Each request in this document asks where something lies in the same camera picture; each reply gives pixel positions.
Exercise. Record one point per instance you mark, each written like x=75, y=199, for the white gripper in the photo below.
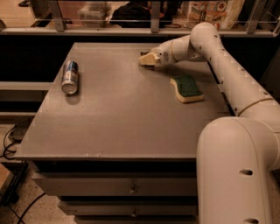
x=164, y=54

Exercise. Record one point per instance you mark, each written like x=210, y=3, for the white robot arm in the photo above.
x=235, y=153

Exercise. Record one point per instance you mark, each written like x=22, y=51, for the silver blue redbull can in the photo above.
x=70, y=78

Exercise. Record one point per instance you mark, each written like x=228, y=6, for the black bag behind glass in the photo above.
x=138, y=14

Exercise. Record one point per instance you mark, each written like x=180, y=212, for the green yellow sponge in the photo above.
x=186, y=89

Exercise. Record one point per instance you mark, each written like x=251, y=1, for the clear plastic container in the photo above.
x=94, y=14

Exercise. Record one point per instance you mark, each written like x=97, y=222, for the colourful printed snack bag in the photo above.
x=221, y=13

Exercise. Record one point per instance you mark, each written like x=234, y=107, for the grey drawer cabinet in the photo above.
x=125, y=126

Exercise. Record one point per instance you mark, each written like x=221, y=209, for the top drawer metal knob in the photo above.
x=133, y=190

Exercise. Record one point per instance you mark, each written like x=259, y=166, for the drawer metal knob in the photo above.
x=133, y=190
x=134, y=214

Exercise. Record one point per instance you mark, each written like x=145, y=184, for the black stand left floor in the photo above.
x=11, y=175

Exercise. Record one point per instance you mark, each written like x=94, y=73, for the metal railing frame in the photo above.
x=39, y=17

